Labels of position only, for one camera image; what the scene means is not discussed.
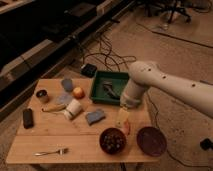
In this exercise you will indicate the red yellow apple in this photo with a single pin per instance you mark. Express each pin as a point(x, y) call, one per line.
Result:
point(78, 92)

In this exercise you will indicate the white paper cup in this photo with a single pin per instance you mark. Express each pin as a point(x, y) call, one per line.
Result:
point(73, 109)

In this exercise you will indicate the office chair base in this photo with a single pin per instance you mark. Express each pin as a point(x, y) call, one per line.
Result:
point(155, 7)

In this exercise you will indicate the black remote control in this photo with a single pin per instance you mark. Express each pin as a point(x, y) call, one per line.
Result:
point(28, 121)

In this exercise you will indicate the black box on floor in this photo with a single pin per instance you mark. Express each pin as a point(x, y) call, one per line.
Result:
point(206, 144)

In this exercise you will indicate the green plastic tray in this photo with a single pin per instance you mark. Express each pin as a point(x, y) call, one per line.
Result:
point(118, 81)

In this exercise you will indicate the clear plastic lid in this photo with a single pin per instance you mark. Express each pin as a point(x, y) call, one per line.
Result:
point(64, 98)

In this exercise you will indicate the blue sponge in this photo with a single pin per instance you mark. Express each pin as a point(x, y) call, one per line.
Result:
point(95, 116)

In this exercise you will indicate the dark grape bunch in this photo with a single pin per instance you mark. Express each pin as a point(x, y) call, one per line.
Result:
point(112, 142)

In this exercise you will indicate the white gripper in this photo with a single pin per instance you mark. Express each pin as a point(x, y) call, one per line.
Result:
point(129, 100)

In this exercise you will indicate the silver fork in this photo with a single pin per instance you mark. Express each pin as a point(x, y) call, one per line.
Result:
point(59, 151)

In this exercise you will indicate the black power adapter box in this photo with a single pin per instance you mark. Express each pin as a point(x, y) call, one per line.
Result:
point(88, 70)

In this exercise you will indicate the purple plate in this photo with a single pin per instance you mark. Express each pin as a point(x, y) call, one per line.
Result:
point(151, 141)

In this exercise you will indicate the red chili pepper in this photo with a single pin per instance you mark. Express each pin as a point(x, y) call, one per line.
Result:
point(127, 128)

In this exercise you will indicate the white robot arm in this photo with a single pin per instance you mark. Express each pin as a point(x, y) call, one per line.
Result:
point(143, 75)

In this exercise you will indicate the small metal cup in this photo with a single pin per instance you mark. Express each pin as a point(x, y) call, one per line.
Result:
point(42, 95)

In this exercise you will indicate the red bowl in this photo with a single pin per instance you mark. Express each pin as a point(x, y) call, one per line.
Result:
point(112, 131)

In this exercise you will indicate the yellow banana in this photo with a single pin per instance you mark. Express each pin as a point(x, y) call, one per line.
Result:
point(54, 108)

